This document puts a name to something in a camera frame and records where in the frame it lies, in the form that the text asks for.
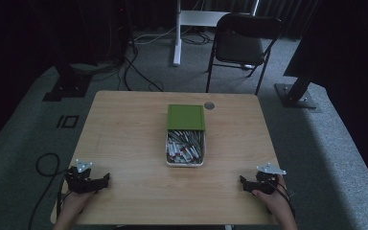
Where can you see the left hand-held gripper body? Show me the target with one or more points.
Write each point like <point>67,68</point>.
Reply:
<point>78,182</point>

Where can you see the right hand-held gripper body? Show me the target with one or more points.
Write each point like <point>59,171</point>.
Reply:
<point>267,182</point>

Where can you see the person's left hand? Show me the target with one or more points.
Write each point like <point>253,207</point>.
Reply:
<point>75,202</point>

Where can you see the person's right hand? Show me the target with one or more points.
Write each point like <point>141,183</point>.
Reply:
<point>276,201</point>

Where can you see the white tin box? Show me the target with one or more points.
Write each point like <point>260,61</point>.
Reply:
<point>186,164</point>

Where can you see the pile of pens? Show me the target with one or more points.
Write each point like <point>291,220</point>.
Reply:
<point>185,147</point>

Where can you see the grey round table grommet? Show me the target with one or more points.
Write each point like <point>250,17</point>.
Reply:
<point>209,105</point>

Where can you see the green box lid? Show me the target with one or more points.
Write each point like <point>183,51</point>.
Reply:
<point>186,117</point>

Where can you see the black folding chair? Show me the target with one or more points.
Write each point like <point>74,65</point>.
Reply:
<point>241,44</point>

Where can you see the dark curtain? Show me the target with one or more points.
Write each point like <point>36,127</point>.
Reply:
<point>287,16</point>

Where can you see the black stand with base plate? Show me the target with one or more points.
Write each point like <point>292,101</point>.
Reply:
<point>67,86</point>
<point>295,96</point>

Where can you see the white desk frame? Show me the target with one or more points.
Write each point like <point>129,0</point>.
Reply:
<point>178,38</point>

